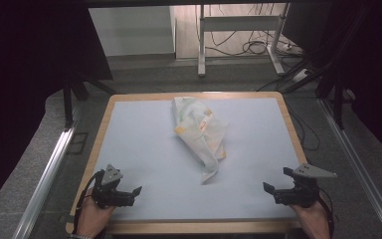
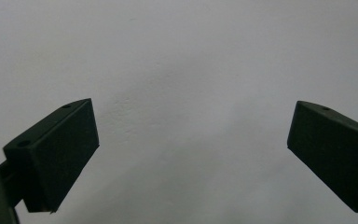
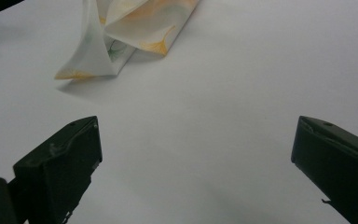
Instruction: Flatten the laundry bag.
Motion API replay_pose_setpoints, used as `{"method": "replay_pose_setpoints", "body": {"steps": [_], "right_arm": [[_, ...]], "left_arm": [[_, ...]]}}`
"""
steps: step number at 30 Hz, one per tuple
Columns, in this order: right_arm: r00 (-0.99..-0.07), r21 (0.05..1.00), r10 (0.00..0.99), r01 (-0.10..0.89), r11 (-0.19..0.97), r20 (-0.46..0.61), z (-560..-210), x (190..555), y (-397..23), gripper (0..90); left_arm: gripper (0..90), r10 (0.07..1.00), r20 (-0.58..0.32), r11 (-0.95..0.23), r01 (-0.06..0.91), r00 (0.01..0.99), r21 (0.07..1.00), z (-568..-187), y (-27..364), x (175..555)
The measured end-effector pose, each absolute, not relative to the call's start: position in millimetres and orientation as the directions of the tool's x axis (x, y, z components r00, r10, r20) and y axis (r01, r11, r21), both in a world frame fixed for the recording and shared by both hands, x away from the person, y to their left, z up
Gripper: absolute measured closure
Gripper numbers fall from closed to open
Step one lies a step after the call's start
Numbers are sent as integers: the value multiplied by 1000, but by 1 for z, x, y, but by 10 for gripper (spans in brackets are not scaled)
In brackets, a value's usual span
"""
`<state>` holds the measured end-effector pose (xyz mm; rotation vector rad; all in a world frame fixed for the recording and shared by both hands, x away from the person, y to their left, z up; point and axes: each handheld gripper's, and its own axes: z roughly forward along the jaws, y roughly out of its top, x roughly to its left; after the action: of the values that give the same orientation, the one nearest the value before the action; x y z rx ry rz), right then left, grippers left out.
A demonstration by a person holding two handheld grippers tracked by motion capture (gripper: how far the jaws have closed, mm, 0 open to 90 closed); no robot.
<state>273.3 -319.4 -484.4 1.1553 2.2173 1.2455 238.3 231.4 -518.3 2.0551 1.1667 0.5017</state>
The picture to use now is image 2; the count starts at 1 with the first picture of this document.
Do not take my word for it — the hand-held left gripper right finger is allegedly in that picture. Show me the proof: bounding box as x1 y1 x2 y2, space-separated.
286 100 358 215

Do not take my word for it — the pale blue mat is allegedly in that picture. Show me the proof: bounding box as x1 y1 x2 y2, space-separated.
0 0 358 224

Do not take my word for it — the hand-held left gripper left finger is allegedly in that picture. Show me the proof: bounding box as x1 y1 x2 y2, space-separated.
2 98 101 214

